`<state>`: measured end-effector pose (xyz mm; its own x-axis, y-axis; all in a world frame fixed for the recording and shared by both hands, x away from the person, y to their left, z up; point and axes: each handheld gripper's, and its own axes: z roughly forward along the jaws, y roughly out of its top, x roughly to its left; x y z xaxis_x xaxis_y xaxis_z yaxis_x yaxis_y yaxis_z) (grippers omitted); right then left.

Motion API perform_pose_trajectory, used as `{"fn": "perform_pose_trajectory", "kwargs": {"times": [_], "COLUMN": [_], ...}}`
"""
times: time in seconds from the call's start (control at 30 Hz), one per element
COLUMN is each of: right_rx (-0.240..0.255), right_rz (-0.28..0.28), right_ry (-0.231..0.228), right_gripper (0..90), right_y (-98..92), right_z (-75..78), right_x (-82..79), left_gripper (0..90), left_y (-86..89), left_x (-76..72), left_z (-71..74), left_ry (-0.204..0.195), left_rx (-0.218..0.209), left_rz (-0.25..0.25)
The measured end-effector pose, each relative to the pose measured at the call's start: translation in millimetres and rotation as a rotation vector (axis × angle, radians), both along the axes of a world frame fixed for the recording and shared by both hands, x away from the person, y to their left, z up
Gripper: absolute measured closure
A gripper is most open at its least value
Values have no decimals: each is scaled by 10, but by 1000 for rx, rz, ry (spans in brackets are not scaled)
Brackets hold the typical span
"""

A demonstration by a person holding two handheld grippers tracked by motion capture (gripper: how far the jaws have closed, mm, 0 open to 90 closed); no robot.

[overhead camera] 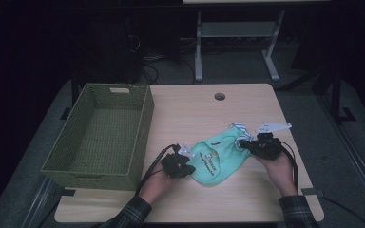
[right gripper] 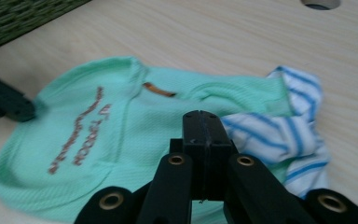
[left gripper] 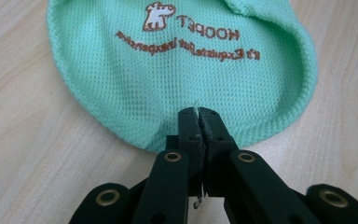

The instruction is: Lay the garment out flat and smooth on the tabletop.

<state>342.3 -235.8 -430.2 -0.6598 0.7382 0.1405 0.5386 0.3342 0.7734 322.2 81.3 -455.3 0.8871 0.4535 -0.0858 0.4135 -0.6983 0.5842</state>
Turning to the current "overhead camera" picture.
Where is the person's right hand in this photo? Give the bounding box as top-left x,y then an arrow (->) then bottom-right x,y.
253,151 -> 299,198

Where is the white metal table frame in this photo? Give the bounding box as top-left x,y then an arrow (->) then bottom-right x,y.
194,9 -> 287,83

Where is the black cable on floor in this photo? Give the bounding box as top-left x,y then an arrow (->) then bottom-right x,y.
321,196 -> 365,228

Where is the bundle of floor cables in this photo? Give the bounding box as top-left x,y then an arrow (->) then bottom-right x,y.
126,32 -> 198,86

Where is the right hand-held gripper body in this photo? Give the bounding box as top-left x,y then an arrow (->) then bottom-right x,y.
250,122 -> 293,162

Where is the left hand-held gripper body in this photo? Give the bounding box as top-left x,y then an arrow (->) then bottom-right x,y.
161,142 -> 194,180

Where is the black metal stand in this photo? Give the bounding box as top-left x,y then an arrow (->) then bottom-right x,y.
328,60 -> 357,125

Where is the green woven basket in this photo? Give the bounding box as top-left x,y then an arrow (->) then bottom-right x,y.
40,83 -> 156,192

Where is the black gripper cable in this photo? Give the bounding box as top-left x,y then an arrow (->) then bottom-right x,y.
279,140 -> 299,192
134,142 -> 182,196

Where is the grey tape strip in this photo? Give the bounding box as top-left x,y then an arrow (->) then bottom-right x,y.
300,187 -> 325,199

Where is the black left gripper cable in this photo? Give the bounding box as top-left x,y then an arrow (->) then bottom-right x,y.
134,142 -> 182,196

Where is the dark tape strip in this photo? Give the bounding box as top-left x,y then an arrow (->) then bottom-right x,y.
58,187 -> 77,198

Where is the mint green baby garment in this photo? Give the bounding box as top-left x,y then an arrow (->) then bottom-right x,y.
188,123 -> 255,186

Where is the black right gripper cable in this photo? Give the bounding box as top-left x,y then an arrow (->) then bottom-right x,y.
279,140 -> 299,192

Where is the person's left hand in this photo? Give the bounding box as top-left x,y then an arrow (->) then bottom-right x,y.
138,170 -> 179,205

